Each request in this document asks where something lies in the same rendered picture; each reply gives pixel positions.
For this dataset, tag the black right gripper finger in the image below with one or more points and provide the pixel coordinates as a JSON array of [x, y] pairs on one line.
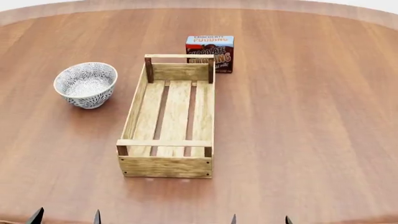
[[289, 220], [233, 219]]

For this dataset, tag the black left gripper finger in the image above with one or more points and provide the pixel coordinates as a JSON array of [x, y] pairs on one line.
[[97, 217], [35, 217]]

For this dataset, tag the wooden slatted crate tray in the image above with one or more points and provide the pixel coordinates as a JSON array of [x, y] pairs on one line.
[[174, 130]]

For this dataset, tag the patterned white blue bowl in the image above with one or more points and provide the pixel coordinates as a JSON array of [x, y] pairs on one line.
[[85, 93]]

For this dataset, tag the chocolate pudding box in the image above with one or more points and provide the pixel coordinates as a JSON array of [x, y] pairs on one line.
[[214, 50]]

